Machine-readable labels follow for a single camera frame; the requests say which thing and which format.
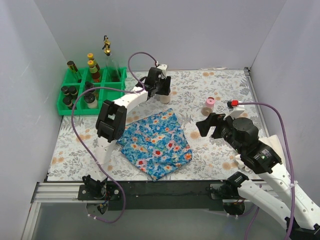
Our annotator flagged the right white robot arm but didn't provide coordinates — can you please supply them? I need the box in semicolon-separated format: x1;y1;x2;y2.
196;113;320;240

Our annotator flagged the yellow-label spice tube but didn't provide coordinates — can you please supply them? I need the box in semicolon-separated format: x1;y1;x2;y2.
66;60;82;83

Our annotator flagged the tall oil bottle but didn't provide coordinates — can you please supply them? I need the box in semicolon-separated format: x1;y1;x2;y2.
102;41;121;82
103;35;110;48

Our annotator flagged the small black-cap pepper jar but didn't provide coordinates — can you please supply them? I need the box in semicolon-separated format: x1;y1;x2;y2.
60;86;71;96

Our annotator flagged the white crumpled cloth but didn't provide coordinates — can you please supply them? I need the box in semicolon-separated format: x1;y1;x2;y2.
233;135;286;172

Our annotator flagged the black-cap glass spice jar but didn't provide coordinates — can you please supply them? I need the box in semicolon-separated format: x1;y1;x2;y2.
84;81;99;100

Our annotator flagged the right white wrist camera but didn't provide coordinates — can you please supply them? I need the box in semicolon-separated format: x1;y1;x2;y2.
223;99;245;120

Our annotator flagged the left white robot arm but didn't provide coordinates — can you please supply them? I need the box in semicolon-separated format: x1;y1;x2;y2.
78;64;171;200

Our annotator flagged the black-cap white powder shaker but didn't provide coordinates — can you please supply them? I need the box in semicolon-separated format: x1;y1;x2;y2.
83;92;98;109

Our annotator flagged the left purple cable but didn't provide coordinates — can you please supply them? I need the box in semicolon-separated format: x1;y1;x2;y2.
71;51;161;224

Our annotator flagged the green plastic compartment bin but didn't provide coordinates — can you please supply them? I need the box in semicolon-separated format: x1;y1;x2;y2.
55;66;128;116

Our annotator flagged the red sauce bottle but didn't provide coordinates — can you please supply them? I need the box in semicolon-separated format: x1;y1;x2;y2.
87;60;101;83
87;53;100;71

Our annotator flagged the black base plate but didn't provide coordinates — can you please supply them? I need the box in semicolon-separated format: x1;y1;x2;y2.
77;176;243;211

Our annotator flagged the pink-cap spice shaker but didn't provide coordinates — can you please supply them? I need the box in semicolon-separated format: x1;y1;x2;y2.
201;96;216;117

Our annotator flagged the blue floral cloth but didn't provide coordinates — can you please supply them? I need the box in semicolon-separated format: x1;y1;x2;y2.
117;108;193;182

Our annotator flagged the yellow-cap spice shaker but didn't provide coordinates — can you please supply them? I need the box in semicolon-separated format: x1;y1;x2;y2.
160;95;171;105

